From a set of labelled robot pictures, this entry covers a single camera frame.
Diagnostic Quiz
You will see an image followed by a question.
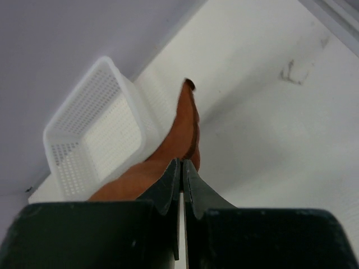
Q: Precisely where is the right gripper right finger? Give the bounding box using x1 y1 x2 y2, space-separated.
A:
182 160 358 268

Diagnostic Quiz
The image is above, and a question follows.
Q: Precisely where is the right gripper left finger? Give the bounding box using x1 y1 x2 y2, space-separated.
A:
1 159 182 268

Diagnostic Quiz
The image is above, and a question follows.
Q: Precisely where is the brown towel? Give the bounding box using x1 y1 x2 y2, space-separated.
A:
88 78 200 201

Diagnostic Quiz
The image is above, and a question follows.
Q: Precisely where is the white perforated plastic basket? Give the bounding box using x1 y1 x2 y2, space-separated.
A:
43 56 177 201

